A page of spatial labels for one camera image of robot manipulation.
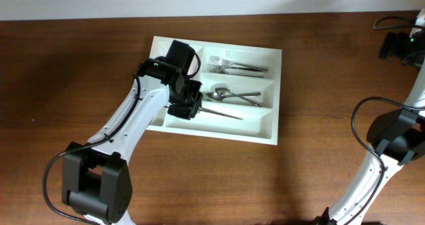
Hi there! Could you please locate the metal knife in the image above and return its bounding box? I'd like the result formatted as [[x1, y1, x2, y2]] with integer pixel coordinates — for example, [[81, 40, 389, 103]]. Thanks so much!
[[198, 107, 242, 120]]

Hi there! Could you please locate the metal spoon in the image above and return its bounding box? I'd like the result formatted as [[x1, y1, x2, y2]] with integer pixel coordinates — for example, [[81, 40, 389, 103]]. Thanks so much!
[[211, 83, 262, 107], [203, 90, 261, 102]]

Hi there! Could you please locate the white plastic cutlery tray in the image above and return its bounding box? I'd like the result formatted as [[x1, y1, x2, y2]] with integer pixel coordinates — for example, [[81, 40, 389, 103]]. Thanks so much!
[[148, 40, 282, 145]]

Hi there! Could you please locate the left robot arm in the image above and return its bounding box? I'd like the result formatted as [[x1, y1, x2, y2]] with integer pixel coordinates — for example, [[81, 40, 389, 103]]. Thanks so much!
[[62, 40, 203, 224]]

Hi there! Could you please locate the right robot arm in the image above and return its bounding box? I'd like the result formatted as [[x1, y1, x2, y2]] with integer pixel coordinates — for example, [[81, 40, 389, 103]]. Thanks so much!
[[313, 30, 424, 224]]

